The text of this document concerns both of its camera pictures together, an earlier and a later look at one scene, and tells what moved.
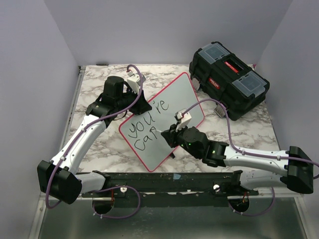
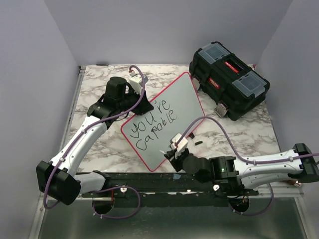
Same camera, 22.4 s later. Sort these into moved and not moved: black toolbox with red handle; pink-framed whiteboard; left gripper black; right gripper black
Moved: right gripper black
Not moved: left gripper black; pink-framed whiteboard; black toolbox with red handle
